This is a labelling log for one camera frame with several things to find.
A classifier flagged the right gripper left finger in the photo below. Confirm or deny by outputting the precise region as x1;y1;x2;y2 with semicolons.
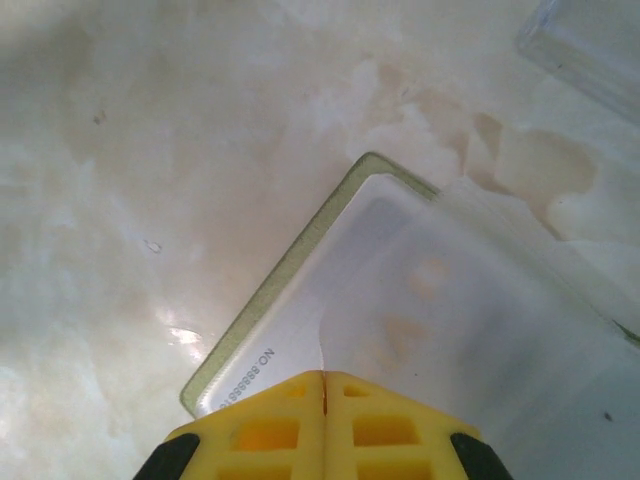
132;369;326;480

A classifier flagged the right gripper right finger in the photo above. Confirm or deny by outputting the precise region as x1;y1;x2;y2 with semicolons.
325;369;512;480

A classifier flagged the silver VIP card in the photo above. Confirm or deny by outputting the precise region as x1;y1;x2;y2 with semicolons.
327;214;566;431
199;194;426;417

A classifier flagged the green card holder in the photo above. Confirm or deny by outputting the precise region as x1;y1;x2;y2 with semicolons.
178;151;640;480

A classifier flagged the small black white box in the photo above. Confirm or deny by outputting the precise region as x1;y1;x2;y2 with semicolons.
514;0;640;124

